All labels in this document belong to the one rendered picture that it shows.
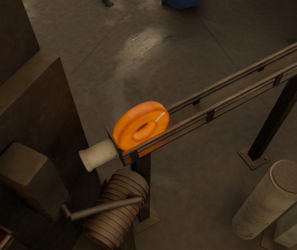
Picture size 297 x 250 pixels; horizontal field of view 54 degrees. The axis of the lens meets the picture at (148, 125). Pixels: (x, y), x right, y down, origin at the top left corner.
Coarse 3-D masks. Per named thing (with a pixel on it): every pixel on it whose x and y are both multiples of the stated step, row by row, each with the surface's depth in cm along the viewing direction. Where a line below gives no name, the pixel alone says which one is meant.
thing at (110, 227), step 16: (112, 176) 92; (128, 176) 87; (112, 192) 84; (128, 192) 84; (144, 192) 88; (128, 208) 83; (96, 224) 78; (112, 224) 79; (128, 224) 82; (96, 240) 81; (112, 240) 78; (128, 240) 98
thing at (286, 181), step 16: (288, 160) 92; (272, 176) 89; (288, 176) 88; (256, 192) 101; (272, 192) 90; (288, 192) 86; (240, 208) 120; (256, 208) 103; (272, 208) 96; (240, 224) 120; (256, 224) 110
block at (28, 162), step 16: (16, 144) 62; (0, 160) 60; (16, 160) 60; (32, 160) 60; (48, 160) 61; (0, 176) 59; (16, 176) 58; (32, 176) 58; (48, 176) 63; (16, 192) 66; (32, 192) 60; (48, 192) 65; (64, 192) 73; (32, 208) 74; (48, 208) 68
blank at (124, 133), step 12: (132, 108) 70; (144, 108) 70; (156, 108) 71; (120, 120) 70; (132, 120) 69; (144, 120) 71; (156, 120) 74; (168, 120) 78; (120, 132) 70; (132, 132) 72; (144, 132) 79; (156, 132) 79; (120, 144) 73; (132, 144) 77
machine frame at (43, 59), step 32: (0, 0) 55; (0, 32) 57; (32, 32) 65; (0, 64) 60; (32, 64) 66; (0, 96) 60; (32, 96) 64; (64, 96) 76; (0, 128) 59; (32, 128) 69; (64, 128) 82; (64, 160) 89; (0, 192) 67; (96, 192) 126; (32, 224) 85; (64, 224) 107
